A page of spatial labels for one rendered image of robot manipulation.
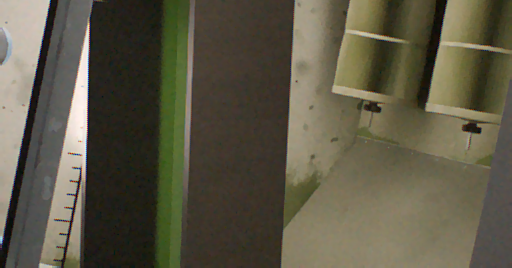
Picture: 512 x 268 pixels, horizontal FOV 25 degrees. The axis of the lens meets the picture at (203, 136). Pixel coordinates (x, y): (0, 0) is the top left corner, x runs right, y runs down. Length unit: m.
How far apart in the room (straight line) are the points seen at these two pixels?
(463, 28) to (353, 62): 0.60
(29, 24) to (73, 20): 2.05
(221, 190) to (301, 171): 1.53
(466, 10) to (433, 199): 0.79
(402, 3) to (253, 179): 1.31
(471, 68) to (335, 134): 1.06
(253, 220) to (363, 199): 1.30
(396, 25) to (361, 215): 0.75
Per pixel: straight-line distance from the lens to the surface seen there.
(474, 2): 4.01
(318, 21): 4.78
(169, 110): 3.89
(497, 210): 1.66
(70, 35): 2.14
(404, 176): 4.61
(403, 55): 4.43
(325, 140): 4.87
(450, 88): 4.00
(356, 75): 4.44
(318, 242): 4.63
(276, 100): 3.38
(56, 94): 2.14
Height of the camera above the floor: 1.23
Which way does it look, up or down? 3 degrees down
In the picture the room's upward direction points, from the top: 12 degrees clockwise
